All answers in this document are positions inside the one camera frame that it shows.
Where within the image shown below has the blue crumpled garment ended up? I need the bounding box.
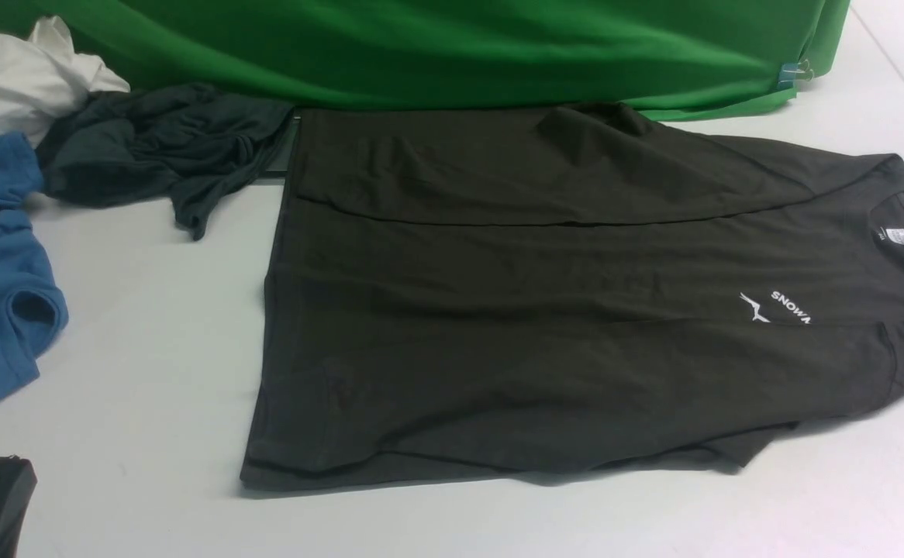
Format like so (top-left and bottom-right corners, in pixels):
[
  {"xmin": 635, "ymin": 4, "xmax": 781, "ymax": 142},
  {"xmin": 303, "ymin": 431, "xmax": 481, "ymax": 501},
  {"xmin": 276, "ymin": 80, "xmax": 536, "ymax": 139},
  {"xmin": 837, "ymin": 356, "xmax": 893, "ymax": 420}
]
[{"xmin": 0, "ymin": 132, "xmax": 69, "ymax": 402}]

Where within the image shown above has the green backdrop cloth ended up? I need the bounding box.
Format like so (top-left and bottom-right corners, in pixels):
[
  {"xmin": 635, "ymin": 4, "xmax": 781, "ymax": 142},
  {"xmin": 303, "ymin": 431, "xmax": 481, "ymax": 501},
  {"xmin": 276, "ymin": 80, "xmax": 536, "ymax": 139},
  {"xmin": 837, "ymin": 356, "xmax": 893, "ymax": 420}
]
[{"xmin": 0, "ymin": 1, "xmax": 850, "ymax": 122}]

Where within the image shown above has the dark gray long-sleeve top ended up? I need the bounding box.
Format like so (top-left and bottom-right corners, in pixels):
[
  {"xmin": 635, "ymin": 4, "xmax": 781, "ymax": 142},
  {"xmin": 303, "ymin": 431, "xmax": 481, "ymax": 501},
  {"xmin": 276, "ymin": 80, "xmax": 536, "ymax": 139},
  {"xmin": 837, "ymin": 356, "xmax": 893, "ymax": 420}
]
[{"xmin": 240, "ymin": 105, "xmax": 904, "ymax": 492}]

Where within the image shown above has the white crumpled garment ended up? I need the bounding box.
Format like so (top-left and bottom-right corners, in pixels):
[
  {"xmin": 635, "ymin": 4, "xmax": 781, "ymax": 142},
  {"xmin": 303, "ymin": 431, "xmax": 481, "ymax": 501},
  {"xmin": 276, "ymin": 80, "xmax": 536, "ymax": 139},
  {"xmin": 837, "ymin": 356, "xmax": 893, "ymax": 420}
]
[{"xmin": 0, "ymin": 15, "xmax": 130, "ymax": 147}]

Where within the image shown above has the dark teal crumpled garment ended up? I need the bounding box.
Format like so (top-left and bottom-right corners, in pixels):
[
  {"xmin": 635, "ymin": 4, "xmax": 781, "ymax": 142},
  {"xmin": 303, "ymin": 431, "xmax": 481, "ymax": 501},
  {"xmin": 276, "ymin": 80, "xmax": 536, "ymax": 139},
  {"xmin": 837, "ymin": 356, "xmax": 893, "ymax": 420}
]
[{"xmin": 35, "ymin": 84, "xmax": 293, "ymax": 241}]

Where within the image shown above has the blue binder clip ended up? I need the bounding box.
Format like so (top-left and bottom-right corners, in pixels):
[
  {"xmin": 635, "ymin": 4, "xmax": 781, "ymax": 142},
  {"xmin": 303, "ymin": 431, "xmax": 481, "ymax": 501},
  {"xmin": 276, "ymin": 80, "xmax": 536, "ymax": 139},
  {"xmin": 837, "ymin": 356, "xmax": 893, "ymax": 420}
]
[{"xmin": 777, "ymin": 59, "xmax": 815, "ymax": 91}]

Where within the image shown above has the metal table cable hatch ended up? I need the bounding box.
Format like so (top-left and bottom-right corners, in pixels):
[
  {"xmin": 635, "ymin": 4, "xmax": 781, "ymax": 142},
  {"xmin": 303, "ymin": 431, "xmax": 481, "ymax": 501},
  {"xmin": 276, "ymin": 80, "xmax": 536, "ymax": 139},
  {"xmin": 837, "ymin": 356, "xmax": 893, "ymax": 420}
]
[{"xmin": 258, "ymin": 111, "xmax": 301, "ymax": 179}]

